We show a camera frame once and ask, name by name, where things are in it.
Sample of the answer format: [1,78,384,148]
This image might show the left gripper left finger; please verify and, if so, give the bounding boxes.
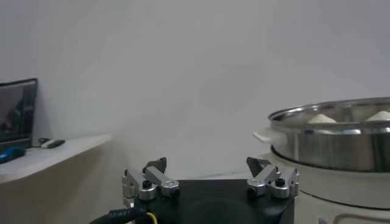
[121,156,182,201]

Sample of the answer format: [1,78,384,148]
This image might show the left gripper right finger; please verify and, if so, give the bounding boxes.
[245,156,301,200]

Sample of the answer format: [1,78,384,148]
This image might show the white steamed baozi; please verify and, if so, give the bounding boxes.
[365,110,390,122]
[307,114,338,124]

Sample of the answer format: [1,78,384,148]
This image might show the stainless steel steamer basket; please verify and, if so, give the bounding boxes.
[267,96,390,173]

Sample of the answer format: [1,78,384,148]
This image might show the white electric cooking pot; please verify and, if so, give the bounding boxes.
[252,127,390,224]

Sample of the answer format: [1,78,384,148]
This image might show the white side table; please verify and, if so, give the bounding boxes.
[0,133,113,183]

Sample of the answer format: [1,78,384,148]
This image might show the small black white dongle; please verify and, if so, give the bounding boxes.
[40,139,66,149]

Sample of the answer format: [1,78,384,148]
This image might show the blue computer mouse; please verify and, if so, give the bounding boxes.
[0,145,27,165]

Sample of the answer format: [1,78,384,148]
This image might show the black laptop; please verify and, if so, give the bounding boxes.
[0,78,39,150]

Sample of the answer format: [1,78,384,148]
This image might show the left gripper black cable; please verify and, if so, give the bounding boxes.
[88,206,159,224]

